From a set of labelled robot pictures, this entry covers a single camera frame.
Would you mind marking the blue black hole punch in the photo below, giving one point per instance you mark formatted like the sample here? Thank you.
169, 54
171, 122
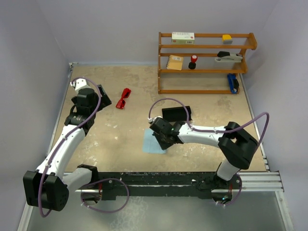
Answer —
233, 83

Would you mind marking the red sunglasses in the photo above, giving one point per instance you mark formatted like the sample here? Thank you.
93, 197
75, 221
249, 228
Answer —
125, 94

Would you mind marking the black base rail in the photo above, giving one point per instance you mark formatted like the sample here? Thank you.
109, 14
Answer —
202, 185

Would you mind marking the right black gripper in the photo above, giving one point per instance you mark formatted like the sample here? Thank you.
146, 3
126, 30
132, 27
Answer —
164, 146

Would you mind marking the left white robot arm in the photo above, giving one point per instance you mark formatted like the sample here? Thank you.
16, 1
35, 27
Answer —
48, 187

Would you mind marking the white green box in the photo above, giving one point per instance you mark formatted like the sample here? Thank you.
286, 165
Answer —
180, 38

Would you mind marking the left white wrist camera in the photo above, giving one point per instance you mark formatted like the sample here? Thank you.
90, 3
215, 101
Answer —
79, 84

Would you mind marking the red black stamp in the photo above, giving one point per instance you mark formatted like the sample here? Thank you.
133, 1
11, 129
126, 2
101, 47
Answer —
192, 63

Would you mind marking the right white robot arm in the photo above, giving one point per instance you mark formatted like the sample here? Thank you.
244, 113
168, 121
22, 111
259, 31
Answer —
237, 145

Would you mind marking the yellow grey tape measure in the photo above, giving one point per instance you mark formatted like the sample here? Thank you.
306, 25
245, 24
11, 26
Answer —
227, 39

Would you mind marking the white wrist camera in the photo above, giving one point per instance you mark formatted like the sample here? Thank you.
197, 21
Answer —
151, 120
79, 84

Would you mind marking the blue cleaning cloth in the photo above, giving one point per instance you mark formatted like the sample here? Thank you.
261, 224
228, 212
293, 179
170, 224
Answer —
150, 144

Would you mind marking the grey black stapler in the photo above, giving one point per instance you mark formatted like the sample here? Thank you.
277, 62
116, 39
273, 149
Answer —
225, 56

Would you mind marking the tan spiral notebook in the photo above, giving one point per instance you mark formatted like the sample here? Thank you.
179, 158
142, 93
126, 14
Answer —
175, 62

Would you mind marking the wooden shelf rack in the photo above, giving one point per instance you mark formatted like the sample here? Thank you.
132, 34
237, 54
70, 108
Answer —
206, 46

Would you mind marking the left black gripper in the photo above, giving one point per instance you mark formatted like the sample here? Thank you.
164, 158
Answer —
104, 101

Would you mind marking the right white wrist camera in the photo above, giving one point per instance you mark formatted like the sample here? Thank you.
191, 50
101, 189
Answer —
151, 120

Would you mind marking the black glasses case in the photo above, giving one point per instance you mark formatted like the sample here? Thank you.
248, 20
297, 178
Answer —
174, 114

